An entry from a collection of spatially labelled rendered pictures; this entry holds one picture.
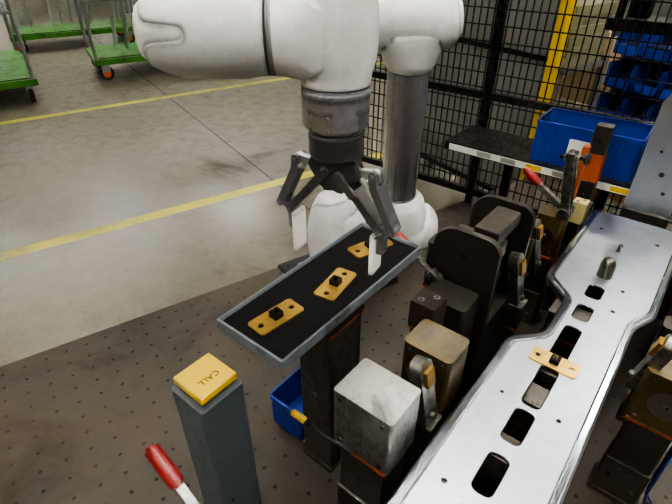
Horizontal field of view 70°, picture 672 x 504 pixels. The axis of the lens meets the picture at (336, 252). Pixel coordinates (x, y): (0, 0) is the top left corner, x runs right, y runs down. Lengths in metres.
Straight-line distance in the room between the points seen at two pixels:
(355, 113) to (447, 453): 0.51
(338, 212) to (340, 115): 0.81
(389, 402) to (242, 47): 0.49
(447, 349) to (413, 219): 0.65
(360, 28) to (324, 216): 0.88
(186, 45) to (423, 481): 0.65
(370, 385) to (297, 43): 0.46
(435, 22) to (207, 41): 0.65
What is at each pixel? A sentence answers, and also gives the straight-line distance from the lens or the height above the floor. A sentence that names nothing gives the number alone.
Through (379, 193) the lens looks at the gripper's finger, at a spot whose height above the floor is 1.35.
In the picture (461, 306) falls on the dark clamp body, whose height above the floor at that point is 1.08.
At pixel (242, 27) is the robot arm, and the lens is 0.59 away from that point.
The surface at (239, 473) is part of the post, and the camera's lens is 0.81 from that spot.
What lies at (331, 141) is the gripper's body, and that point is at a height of 1.42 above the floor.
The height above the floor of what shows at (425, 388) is 1.06.
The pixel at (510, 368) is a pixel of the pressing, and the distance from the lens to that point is 0.93.
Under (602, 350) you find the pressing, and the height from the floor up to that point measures 1.00.
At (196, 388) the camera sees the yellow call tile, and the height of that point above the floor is 1.16.
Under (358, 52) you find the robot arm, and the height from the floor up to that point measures 1.53.
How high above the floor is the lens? 1.65
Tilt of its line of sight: 34 degrees down
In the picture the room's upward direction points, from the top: straight up
